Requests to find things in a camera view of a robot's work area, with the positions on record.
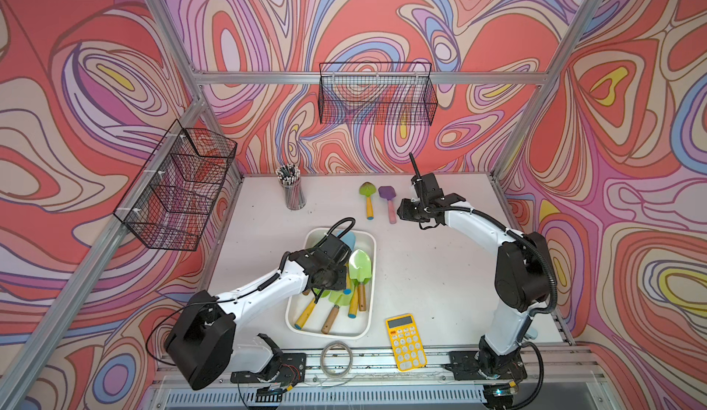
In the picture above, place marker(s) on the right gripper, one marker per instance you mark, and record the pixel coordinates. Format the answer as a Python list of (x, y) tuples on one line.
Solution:
[(405, 213)]

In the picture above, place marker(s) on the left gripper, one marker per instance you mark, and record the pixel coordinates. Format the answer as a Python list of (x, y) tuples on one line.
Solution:
[(342, 270)]

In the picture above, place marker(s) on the light blue shovel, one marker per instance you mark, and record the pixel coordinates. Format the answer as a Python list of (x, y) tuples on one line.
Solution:
[(349, 239)]

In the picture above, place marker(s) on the purple shovel pink handle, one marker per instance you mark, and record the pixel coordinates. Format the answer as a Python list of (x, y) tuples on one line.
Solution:
[(388, 193)]

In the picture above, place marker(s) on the green shovel yellow handle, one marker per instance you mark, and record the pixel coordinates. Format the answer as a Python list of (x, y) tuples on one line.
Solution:
[(367, 190)]

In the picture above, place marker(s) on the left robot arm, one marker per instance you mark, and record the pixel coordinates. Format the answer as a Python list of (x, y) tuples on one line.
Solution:
[(201, 342)]

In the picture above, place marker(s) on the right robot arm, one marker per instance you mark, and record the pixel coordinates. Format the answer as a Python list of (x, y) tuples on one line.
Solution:
[(525, 280)]

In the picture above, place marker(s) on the white storage tray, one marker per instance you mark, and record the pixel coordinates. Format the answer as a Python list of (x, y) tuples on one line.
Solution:
[(338, 316)]

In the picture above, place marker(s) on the metal pen cup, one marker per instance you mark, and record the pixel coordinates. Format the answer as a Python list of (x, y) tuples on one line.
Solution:
[(289, 177)]

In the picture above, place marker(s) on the yellow calculator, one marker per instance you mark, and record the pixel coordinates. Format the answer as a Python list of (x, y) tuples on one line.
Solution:
[(406, 344)]

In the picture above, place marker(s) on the green shovel wooden handle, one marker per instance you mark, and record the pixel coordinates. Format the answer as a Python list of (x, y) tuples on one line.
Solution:
[(338, 300)]

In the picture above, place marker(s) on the green shovel blue-tip handle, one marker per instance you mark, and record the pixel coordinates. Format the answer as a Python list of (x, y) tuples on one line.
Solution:
[(360, 272)]

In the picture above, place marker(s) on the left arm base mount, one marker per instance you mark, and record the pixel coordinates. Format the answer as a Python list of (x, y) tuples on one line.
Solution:
[(264, 361)]

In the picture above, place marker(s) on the black wire basket back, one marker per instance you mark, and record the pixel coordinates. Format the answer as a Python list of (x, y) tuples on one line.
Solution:
[(377, 93)]

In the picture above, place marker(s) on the black wire basket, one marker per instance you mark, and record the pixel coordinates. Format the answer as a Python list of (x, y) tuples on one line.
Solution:
[(185, 175), (377, 93)]

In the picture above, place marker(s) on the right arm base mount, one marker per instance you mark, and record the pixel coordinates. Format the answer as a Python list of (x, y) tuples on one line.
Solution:
[(486, 366)]

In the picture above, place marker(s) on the black wire basket left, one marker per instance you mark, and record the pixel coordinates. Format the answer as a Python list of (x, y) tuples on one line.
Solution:
[(185, 175)]

